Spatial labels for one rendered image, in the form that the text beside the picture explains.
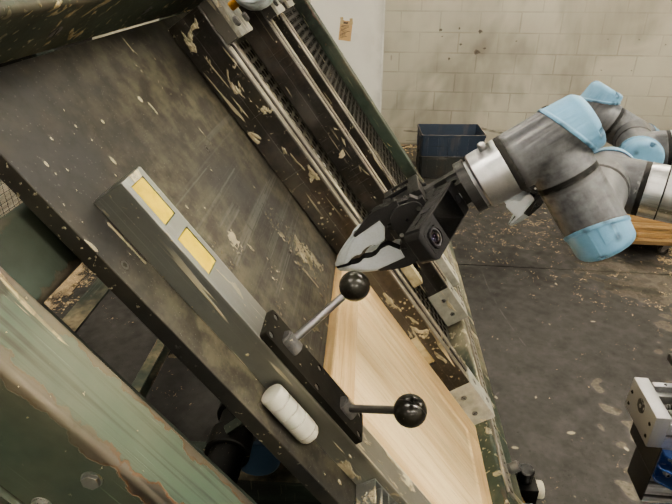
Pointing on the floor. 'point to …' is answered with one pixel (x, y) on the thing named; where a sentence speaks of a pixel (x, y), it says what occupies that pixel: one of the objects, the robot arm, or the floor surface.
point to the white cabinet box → (358, 37)
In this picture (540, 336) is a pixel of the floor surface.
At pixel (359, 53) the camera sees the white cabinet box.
